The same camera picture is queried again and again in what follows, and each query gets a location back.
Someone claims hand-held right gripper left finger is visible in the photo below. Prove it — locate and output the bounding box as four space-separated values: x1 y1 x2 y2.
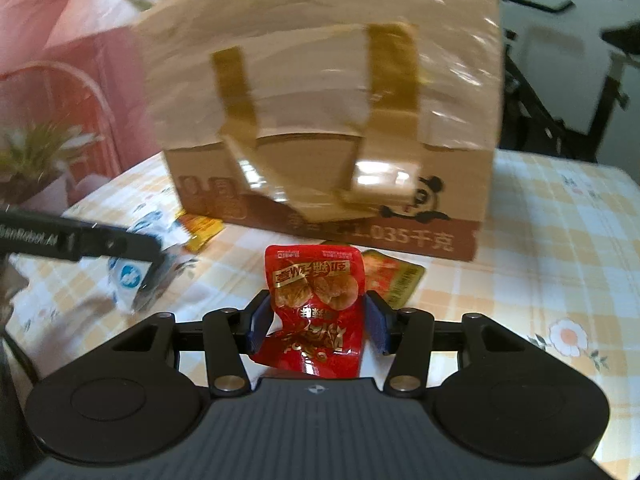
110 290 275 398

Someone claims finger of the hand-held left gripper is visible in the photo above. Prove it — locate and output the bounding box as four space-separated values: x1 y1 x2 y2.
59 219 167 309

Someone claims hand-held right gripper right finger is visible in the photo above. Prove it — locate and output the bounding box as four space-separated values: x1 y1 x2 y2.
365 290 532 398

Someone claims white blue snack packet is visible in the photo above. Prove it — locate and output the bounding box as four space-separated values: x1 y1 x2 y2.
106 210 199 314

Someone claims brown cardboard box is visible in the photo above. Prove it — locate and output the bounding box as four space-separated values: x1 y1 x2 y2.
135 0 503 263

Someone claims red gold snack packet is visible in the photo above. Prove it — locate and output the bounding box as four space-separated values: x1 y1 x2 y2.
361 248 426 311

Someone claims small potted plant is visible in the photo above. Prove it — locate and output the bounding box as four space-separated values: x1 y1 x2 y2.
0 120 103 213

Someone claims yellow orange snack packet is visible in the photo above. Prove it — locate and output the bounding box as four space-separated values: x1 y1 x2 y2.
175 213 225 254

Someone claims yellow checked tablecloth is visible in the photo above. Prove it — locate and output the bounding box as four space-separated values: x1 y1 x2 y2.
7 149 640 467

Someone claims red printed curtain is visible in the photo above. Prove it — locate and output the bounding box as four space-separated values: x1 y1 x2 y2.
0 0 173 206

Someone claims black exercise bike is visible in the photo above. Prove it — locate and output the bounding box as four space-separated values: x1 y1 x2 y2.
497 0 640 163

